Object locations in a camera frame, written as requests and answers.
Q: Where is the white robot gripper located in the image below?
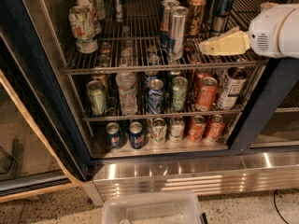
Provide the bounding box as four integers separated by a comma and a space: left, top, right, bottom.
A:
199, 2, 289, 58

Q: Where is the blue silver redbull can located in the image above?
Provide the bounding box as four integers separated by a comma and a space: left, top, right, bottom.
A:
211, 0, 234, 35

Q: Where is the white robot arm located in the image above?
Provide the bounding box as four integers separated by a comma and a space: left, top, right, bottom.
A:
199, 4, 299, 59

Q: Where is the dark slim can rear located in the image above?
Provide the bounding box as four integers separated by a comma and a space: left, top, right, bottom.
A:
205, 0, 219, 24

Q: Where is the gold monster can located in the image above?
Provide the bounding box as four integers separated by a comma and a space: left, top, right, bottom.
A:
187, 0, 206, 35

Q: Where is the front silver redbull can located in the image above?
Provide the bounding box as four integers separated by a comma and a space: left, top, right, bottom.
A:
167, 6, 189, 60

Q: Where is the orange soda can middle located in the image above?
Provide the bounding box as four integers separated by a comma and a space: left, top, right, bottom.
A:
195, 77, 218, 112

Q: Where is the green mountain dew can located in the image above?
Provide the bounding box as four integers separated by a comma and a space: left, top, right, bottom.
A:
171, 77, 188, 111

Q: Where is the right orange can bottom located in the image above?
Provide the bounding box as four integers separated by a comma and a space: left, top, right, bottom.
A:
206, 115, 225, 141

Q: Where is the blue pepsi can middle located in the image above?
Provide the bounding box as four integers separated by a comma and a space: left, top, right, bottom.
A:
148, 78, 164, 114

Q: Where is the left orange can bottom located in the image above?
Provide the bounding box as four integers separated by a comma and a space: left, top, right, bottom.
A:
187, 115, 206, 142

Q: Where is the right white can bottom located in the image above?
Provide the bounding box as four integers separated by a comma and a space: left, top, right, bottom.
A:
169, 117, 185, 142

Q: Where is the left white can bottom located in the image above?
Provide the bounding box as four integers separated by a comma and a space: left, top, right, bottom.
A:
151, 119, 167, 146

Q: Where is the tall silver slim can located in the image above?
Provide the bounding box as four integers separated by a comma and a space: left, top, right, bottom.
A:
111, 0, 125, 22

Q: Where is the steel fridge base grille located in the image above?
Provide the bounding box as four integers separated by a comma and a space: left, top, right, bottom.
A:
83, 151, 299, 206

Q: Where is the rear white 7up can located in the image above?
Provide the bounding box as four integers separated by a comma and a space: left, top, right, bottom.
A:
85, 0, 107, 21

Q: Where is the white 7up can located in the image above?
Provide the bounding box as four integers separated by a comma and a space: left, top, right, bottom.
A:
85, 0, 107, 21
68, 6, 98, 54
76, 0, 102, 35

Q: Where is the right pepsi can bottom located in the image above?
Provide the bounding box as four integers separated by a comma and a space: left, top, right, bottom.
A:
128, 121, 144, 149

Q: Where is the front white 7up can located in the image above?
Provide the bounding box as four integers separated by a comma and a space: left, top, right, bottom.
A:
68, 6, 98, 54

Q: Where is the green can middle shelf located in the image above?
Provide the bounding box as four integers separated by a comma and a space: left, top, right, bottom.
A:
87, 80, 107, 116

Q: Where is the middle white 7up can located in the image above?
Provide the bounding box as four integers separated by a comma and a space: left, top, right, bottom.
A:
76, 0, 102, 35

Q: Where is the left pepsi can bottom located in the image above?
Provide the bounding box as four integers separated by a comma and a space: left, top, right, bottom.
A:
106, 122, 122, 149

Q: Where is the open glass fridge door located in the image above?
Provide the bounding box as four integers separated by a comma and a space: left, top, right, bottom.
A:
0, 39, 82, 203

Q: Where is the white labelled coffee bottle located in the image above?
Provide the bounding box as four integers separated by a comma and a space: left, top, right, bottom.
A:
217, 66, 247, 110

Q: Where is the clear water bottle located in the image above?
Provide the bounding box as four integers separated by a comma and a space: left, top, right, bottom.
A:
116, 71, 138, 116

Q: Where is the clear plastic bin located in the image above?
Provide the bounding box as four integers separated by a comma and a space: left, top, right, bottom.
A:
102, 191, 208, 224

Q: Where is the middle wire shelf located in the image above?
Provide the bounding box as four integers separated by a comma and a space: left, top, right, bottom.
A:
82, 101, 246, 123

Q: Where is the wire shelf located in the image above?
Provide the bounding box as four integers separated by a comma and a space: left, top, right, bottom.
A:
82, 101, 246, 123
65, 0, 287, 76

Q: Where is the top wire shelf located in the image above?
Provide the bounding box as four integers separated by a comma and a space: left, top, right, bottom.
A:
65, 0, 287, 76

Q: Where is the black cable on floor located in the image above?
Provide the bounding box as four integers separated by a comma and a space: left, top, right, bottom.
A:
273, 189, 299, 224

